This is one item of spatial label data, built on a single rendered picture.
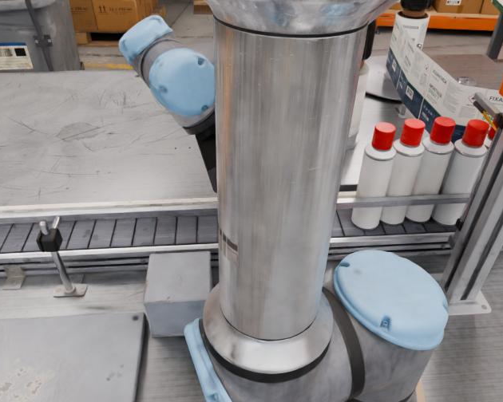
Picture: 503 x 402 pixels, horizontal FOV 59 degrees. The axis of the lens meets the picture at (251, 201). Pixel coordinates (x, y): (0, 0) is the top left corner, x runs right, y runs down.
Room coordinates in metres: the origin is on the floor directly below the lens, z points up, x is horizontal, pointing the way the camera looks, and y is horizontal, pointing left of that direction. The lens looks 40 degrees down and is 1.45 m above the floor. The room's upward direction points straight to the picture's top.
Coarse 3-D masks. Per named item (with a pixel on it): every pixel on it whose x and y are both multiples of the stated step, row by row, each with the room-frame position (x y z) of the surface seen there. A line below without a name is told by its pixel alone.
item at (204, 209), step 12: (204, 204) 0.58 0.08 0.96; (216, 204) 0.58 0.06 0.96; (348, 204) 0.58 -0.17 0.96; (360, 204) 0.58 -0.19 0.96; (372, 204) 0.59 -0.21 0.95; (384, 204) 0.59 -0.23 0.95; (396, 204) 0.59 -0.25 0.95; (408, 204) 0.59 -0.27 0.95; (420, 204) 0.59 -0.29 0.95; (432, 204) 0.59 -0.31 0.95; (0, 216) 0.55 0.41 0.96; (12, 216) 0.55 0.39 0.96; (24, 216) 0.55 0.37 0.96; (36, 216) 0.55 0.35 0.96; (48, 216) 0.55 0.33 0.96; (72, 216) 0.55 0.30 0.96; (84, 216) 0.55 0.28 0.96; (96, 216) 0.55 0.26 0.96; (108, 216) 0.56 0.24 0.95; (120, 216) 0.56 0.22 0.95; (132, 216) 0.56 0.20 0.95; (144, 216) 0.56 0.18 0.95; (156, 216) 0.56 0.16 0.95
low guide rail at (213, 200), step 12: (348, 192) 0.67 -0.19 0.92; (48, 204) 0.63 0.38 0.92; (60, 204) 0.63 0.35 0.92; (72, 204) 0.63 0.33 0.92; (84, 204) 0.63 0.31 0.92; (96, 204) 0.63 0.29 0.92; (108, 204) 0.63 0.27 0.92; (120, 204) 0.63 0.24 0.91; (132, 204) 0.63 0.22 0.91; (144, 204) 0.63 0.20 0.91; (156, 204) 0.64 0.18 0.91; (168, 204) 0.64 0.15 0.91; (180, 204) 0.64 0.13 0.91; (192, 204) 0.64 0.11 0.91
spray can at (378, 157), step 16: (384, 128) 0.62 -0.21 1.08; (368, 144) 0.63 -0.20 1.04; (384, 144) 0.61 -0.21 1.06; (368, 160) 0.61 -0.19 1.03; (384, 160) 0.60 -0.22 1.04; (368, 176) 0.60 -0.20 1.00; (384, 176) 0.60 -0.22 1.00; (368, 192) 0.60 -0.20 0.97; (384, 192) 0.60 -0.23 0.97; (368, 208) 0.60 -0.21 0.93; (368, 224) 0.60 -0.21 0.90
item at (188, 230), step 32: (0, 224) 0.62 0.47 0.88; (32, 224) 0.62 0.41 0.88; (64, 224) 0.62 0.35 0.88; (96, 224) 0.62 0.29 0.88; (128, 224) 0.62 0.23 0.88; (160, 224) 0.62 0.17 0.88; (192, 224) 0.62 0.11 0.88; (352, 224) 0.62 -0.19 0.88; (384, 224) 0.62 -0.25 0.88; (416, 224) 0.62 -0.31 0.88
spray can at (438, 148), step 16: (432, 128) 0.65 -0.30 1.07; (448, 128) 0.63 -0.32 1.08; (432, 144) 0.63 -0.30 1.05; (448, 144) 0.63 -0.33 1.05; (432, 160) 0.62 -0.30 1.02; (448, 160) 0.62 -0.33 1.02; (432, 176) 0.62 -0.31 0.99; (416, 192) 0.63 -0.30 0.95; (432, 192) 0.62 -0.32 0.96; (416, 208) 0.62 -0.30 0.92; (432, 208) 0.62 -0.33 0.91
